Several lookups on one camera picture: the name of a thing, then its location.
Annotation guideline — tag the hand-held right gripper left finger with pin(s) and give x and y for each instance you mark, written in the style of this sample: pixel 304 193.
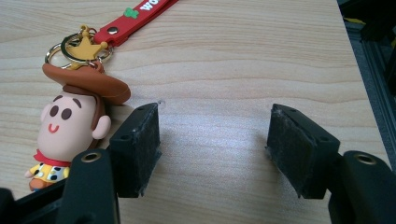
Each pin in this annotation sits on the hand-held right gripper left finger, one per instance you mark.
pixel 137 149

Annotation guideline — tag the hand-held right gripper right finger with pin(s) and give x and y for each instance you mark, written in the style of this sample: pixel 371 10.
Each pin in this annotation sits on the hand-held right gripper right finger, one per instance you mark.
pixel 306 152

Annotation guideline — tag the black metal frame rail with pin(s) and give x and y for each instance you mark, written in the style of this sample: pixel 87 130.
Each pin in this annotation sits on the black metal frame rail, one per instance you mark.
pixel 370 62

